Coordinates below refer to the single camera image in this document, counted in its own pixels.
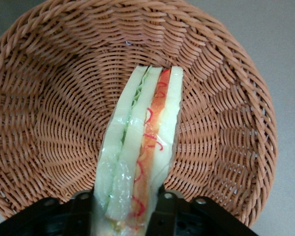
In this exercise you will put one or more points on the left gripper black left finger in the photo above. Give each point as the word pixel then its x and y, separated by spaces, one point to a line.
pixel 51 218

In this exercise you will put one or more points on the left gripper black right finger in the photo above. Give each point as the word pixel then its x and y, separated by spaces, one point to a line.
pixel 186 221

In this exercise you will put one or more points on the triangle sandwich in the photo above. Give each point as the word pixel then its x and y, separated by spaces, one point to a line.
pixel 137 147

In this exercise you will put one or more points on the round brown wicker basket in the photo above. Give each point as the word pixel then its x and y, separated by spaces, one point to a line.
pixel 64 98

